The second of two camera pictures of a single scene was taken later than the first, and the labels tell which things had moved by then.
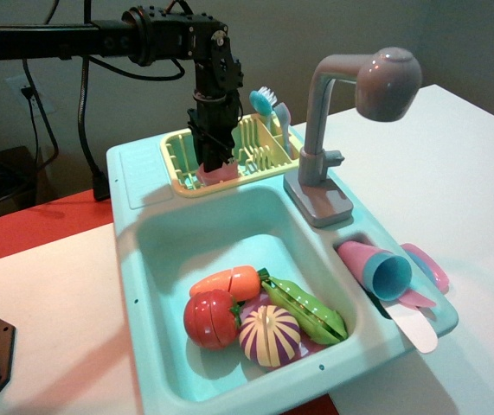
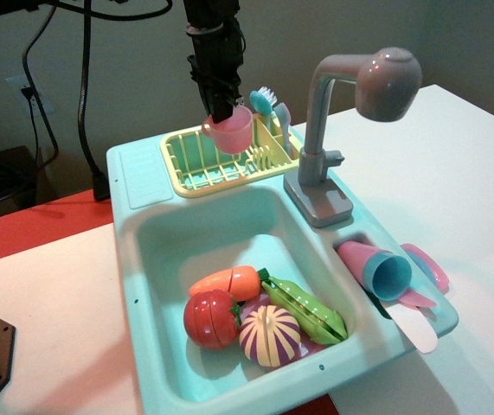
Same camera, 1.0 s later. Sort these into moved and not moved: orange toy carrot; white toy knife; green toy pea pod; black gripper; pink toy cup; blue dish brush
Moved: black gripper; pink toy cup
Not moved: green toy pea pod; white toy knife; blue dish brush; orange toy carrot
